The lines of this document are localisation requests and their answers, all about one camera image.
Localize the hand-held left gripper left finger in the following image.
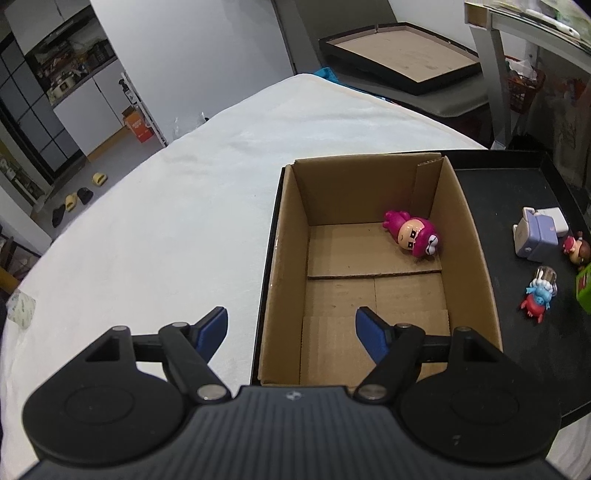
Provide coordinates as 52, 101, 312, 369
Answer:
76, 307, 230, 405

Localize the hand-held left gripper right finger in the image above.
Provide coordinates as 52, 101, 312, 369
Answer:
355, 306, 506, 402

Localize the black shallow tray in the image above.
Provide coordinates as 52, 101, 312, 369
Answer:
250, 148, 591, 428

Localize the blue and red crab figurine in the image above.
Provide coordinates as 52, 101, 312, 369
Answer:
521, 266, 559, 324

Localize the purple cube toy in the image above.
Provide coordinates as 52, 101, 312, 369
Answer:
512, 208, 561, 258

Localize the green cube toy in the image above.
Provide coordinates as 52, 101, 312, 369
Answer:
575, 264, 591, 315

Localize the small brown-haired figurine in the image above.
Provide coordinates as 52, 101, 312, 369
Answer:
562, 235, 591, 271

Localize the pink cartoon figurine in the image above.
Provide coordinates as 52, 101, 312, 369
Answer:
382, 210, 443, 259

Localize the white bed blanket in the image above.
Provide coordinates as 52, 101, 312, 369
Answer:
0, 73, 490, 467

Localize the white plastic packet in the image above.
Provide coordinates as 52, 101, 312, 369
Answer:
7, 291, 37, 330

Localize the orange cardboard box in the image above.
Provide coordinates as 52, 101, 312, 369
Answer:
122, 106, 155, 144

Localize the white lower cabinet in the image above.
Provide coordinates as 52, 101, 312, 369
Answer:
52, 60, 134, 162

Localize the white cabinet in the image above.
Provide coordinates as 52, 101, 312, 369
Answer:
52, 60, 134, 162
4, 0, 93, 54

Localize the black framed sliding door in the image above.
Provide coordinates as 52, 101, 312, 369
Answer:
0, 32, 86, 172

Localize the black framed cardboard tray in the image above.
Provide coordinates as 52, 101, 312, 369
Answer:
318, 22, 482, 97

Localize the white patterned cloth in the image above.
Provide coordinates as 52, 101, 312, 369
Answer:
550, 69, 591, 185

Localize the red plastic basket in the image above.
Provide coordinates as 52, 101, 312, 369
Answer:
505, 58, 542, 114

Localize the white rice cooker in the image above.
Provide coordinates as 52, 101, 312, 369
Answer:
48, 74, 77, 103

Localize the white upper cabinet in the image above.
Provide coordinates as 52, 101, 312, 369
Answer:
4, 0, 93, 54

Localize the white frame desk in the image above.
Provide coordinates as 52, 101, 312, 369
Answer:
464, 0, 591, 151

